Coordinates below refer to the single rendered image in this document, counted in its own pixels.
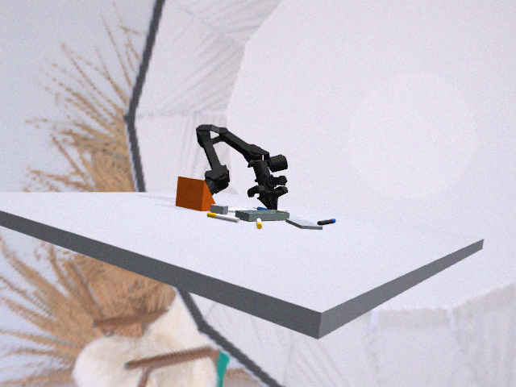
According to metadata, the grey stylus with blue tip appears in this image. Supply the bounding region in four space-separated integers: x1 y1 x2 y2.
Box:
317 218 336 226

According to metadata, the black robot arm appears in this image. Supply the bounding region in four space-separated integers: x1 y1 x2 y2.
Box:
196 124 288 196

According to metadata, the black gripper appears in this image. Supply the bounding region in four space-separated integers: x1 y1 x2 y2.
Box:
248 172 289 210

